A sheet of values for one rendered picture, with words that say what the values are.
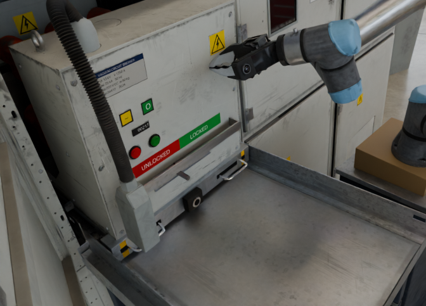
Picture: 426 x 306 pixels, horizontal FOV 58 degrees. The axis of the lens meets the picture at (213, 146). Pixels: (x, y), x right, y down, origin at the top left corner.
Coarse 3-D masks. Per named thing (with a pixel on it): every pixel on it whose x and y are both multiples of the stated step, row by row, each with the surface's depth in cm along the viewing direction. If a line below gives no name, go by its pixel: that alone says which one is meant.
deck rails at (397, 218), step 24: (264, 168) 126; (288, 168) 118; (312, 192) 113; (336, 192) 109; (360, 192) 103; (360, 216) 103; (384, 216) 101; (408, 216) 96; (96, 240) 99; (120, 264) 93; (144, 288) 89
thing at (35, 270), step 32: (0, 160) 70; (0, 192) 60; (32, 192) 89; (0, 224) 52; (32, 224) 79; (0, 256) 45; (32, 256) 54; (0, 288) 31; (32, 288) 46; (64, 288) 86
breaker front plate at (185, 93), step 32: (160, 32) 83; (192, 32) 90; (224, 32) 99; (96, 64) 75; (160, 64) 87; (192, 64) 94; (224, 64) 103; (128, 96) 83; (160, 96) 90; (192, 96) 98; (224, 96) 108; (96, 128) 80; (128, 128) 87; (160, 128) 94; (192, 128) 103; (224, 128) 114; (96, 160) 83; (160, 192) 103
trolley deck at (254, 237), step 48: (240, 192) 118; (288, 192) 115; (192, 240) 104; (240, 240) 102; (288, 240) 100; (336, 240) 98; (384, 240) 96; (192, 288) 91; (240, 288) 90; (288, 288) 88; (336, 288) 87; (384, 288) 85
